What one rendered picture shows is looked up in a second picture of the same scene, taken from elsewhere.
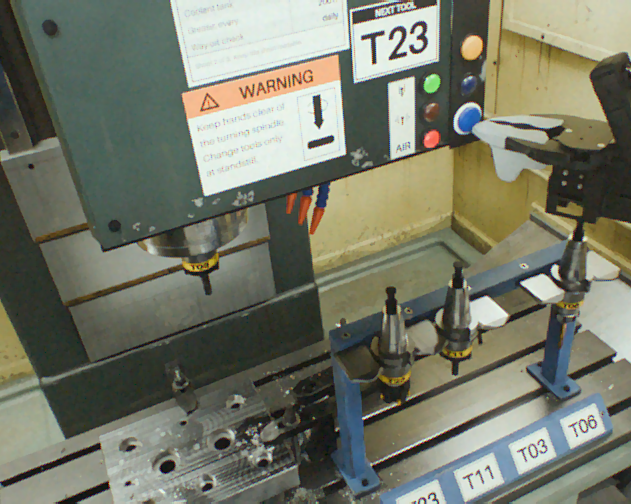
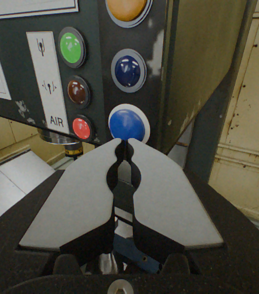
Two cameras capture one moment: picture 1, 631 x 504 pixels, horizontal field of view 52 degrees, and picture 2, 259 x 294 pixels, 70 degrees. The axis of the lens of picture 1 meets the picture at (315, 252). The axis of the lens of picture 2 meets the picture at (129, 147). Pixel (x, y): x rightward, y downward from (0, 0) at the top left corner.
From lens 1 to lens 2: 70 cm
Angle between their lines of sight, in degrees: 42
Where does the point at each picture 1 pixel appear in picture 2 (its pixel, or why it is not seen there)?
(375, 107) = (22, 60)
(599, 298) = not seen: outside the picture
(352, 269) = not seen: hidden behind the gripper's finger
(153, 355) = (126, 186)
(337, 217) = (246, 192)
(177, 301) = not seen: hidden behind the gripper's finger
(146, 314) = (127, 171)
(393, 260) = not seen: outside the picture
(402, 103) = (45, 66)
